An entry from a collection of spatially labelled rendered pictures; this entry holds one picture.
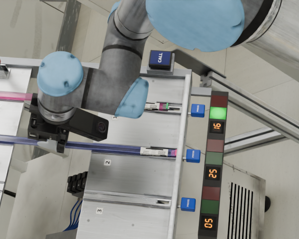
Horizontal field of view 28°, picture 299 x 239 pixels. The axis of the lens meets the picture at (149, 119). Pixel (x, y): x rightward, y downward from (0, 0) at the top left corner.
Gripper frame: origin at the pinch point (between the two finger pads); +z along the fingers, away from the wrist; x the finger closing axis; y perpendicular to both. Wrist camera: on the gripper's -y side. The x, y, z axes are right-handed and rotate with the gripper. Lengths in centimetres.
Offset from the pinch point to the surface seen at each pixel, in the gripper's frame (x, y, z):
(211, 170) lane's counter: 2.6, -32.4, -7.1
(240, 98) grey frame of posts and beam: -21.7, -40.8, 3.5
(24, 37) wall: -131, 39, 183
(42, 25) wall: -144, 31, 187
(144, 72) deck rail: -19.2, -15.0, -4.6
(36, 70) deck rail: -19.1, 9.9, 4.4
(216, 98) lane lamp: -14.8, -32.1, -7.0
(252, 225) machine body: -4, -61, 51
